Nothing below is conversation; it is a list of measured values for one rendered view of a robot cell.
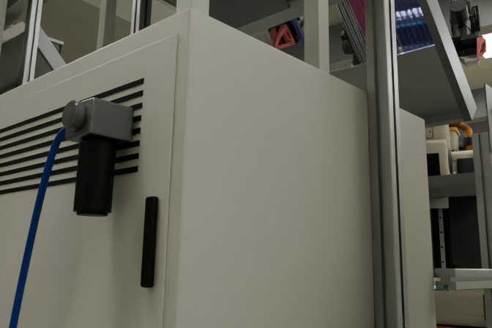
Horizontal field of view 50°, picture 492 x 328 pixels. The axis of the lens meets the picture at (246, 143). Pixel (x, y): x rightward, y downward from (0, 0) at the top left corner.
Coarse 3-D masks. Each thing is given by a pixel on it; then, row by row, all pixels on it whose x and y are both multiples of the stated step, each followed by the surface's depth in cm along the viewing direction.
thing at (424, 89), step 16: (432, 48) 128; (400, 64) 135; (416, 64) 133; (432, 64) 130; (352, 80) 145; (400, 80) 137; (416, 80) 135; (432, 80) 133; (400, 96) 140; (416, 96) 138; (432, 96) 135; (448, 96) 133; (416, 112) 141; (432, 112) 138; (448, 112) 136
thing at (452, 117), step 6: (438, 114) 138; (444, 114) 136; (450, 114) 135; (456, 114) 133; (426, 120) 138; (432, 120) 137; (438, 120) 135; (444, 120) 133; (450, 120) 132; (456, 120) 131; (462, 120) 131; (426, 126) 137; (432, 126) 136
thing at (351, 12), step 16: (352, 0) 132; (400, 0) 126; (416, 0) 124; (352, 16) 135; (400, 16) 129; (416, 16) 127; (352, 32) 138; (400, 32) 131; (416, 32) 129; (400, 48) 133; (416, 48) 131
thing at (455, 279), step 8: (488, 88) 128; (488, 96) 128; (488, 104) 127; (488, 112) 126; (488, 120) 125; (488, 128) 125; (488, 136) 124; (440, 272) 101; (448, 272) 100; (456, 272) 100; (464, 272) 102; (472, 272) 106; (480, 272) 109; (488, 272) 112; (440, 280) 101; (448, 280) 100; (456, 280) 101; (464, 280) 104; (472, 280) 107; (480, 280) 109; (488, 280) 112; (440, 288) 101; (448, 288) 100; (456, 288) 98; (464, 288) 101; (472, 288) 104; (480, 288) 108
